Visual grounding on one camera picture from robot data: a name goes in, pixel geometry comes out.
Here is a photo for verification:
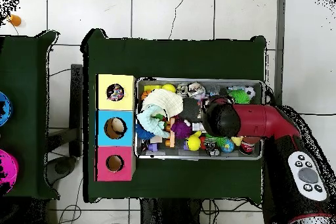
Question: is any mint green knitted cloth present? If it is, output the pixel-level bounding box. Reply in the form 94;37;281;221
136;103;171;139

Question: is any blue spiky puffer ball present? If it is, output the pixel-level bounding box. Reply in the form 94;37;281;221
135;123;156;141

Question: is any confetti print cloth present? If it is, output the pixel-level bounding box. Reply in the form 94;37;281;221
106;83;125;102

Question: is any wooden box with three holes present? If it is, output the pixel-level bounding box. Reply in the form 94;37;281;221
94;73;137;182

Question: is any cream knitted cloth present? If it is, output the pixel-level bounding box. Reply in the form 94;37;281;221
141;88;184;118

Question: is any purple spiky monster toy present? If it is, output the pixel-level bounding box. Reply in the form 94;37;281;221
170;118;193;140

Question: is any plain yellow ball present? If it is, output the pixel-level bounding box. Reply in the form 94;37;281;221
161;83;177;93

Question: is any silver drink can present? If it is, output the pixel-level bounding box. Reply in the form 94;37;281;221
186;81;207;101

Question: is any green spiky puffer ball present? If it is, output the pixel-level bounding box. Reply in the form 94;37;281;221
228;89;250;104

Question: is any brown toy football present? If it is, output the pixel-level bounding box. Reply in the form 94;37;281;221
242;136;261;145

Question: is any dark green side table cloth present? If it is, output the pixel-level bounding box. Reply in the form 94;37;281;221
0;30;60;200

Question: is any blue bowl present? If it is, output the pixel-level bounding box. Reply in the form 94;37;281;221
0;91;13;127

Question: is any magenta bowl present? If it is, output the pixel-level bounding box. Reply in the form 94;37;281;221
0;148;19;197

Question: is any small orange floor object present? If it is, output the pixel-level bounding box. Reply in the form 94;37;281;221
9;14;22;27

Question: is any black frame beside table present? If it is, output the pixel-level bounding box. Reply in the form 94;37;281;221
46;63;84;186

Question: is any shallow wire mesh bin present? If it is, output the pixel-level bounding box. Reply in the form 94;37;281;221
134;77;264;161

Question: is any black floor cable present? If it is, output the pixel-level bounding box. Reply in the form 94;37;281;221
299;112;336;117

